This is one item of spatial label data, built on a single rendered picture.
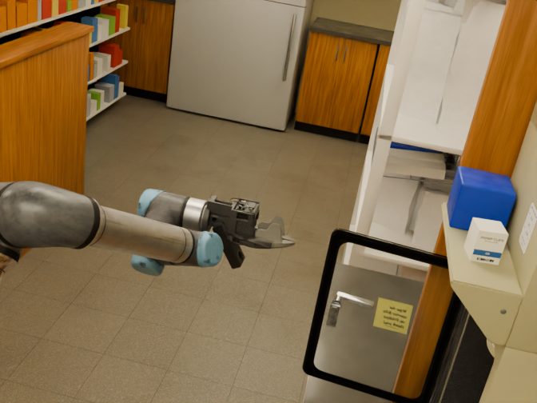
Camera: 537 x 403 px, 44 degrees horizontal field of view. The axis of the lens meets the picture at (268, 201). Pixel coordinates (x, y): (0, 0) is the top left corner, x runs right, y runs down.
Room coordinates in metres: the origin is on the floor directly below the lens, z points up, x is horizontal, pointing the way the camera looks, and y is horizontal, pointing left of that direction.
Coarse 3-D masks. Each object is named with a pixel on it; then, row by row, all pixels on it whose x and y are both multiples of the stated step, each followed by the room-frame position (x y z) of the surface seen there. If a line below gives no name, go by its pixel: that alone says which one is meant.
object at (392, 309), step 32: (352, 256) 1.29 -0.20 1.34; (384, 256) 1.28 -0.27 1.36; (352, 288) 1.29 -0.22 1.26; (384, 288) 1.28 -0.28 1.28; (416, 288) 1.26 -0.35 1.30; (448, 288) 1.25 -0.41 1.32; (352, 320) 1.29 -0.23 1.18; (384, 320) 1.27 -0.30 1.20; (416, 320) 1.26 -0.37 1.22; (320, 352) 1.30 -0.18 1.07; (352, 352) 1.28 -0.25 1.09; (384, 352) 1.27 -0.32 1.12; (416, 352) 1.25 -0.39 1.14; (384, 384) 1.26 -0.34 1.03; (416, 384) 1.25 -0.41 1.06
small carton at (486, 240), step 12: (480, 228) 1.03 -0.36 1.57; (492, 228) 1.04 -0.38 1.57; (504, 228) 1.05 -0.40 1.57; (468, 240) 1.06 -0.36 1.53; (480, 240) 1.02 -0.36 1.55; (492, 240) 1.02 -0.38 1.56; (504, 240) 1.02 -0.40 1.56; (468, 252) 1.04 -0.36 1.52; (480, 252) 1.02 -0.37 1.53; (492, 252) 1.02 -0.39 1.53; (492, 264) 1.02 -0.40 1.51
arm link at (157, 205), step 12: (144, 192) 1.38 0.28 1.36; (156, 192) 1.39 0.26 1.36; (168, 192) 1.40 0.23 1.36; (144, 204) 1.36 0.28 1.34; (156, 204) 1.36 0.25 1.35; (168, 204) 1.36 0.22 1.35; (180, 204) 1.36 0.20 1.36; (144, 216) 1.36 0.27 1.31; (156, 216) 1.34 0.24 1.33; (168, 216) 1.34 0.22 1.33; (180, 216) 1.35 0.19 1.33
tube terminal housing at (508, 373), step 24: (528, 144) 1.20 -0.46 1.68; (528, 168) 1.15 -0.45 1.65; (528, 192) 1.10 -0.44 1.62; (528, 264) 0.97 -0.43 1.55; (528, 288) 0.93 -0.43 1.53; (528, 312) 0.93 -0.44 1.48; (528, 336) 0.93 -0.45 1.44; (504, 360) 0.93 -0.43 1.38; (528, 360) 0.93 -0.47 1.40; (504, 384) 0.93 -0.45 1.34; (528, 384) 0.93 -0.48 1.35
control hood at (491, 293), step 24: (456, 240) 1.10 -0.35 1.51; (456, 264) 1.00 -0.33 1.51; (480, 264) 1.02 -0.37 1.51; (504, 264) 1.03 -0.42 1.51; (456, 288) 0.94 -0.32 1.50; (480, 288) 0.94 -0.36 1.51; (504, 288) 0.95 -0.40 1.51; (480, 312) 0.94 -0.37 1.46; (504, 312) 0.93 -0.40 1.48; (504, 336) 0.93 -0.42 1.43
